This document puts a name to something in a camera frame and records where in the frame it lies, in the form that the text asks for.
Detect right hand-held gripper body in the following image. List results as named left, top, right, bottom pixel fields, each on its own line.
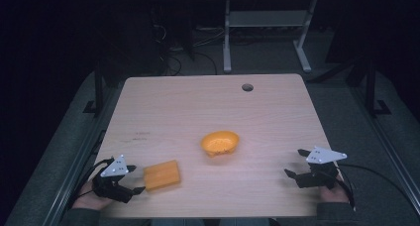
left=295, top=146, right=349, bottom=190

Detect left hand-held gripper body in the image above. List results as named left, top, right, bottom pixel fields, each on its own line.
left=91, top=154, right=139, bottom=204

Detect orange sponge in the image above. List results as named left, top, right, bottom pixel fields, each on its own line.
left=142, top=159, right=182, bottom=192

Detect person's right hand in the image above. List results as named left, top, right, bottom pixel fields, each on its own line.
left=318, top=176, right=351, bottom=206

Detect person's left hand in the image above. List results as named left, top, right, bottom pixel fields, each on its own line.
left=71, top=180, right=115, bottom=211

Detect orange bowl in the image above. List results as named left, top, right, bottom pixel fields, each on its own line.
left=200, top=130, right=241, bottom=159

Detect black metal stand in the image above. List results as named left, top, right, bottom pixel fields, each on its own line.
left=82, top=60, right=105, bottom=119
left=364, top=57, right=393, bottom=119

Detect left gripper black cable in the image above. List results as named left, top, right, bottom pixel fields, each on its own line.
left=66, top=157, right=115, bottom=211

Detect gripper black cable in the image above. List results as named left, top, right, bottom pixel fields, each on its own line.
left=66, top=157, right=115, bottom=211
left=336, top=163, right=412, bottom=211

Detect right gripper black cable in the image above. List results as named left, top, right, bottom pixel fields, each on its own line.
left=336, top=163, right=412, bottom=211

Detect black floor cables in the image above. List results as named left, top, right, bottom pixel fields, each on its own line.
left=151, top=23, right=220, bottom=77

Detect white metal desk frame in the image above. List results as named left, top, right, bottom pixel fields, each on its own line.
left=211, top=0, right=365, bottom=74

